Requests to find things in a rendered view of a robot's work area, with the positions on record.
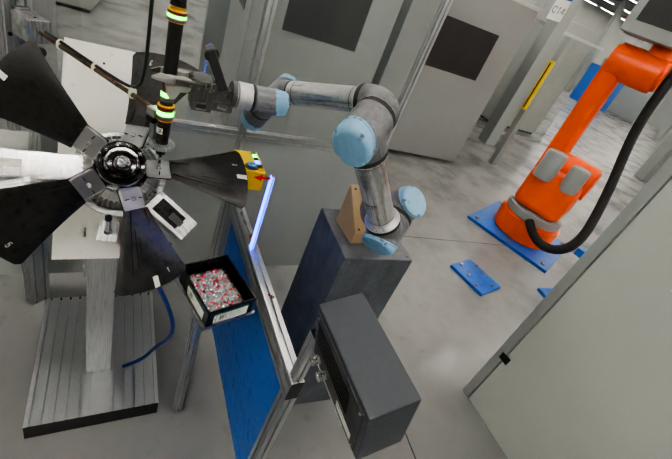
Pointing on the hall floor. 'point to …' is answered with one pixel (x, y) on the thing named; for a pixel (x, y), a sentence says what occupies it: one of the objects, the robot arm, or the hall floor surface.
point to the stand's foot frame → (80, 391)
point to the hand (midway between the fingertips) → (157, 71)
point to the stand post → (99, 312)
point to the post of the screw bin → (187, 365)
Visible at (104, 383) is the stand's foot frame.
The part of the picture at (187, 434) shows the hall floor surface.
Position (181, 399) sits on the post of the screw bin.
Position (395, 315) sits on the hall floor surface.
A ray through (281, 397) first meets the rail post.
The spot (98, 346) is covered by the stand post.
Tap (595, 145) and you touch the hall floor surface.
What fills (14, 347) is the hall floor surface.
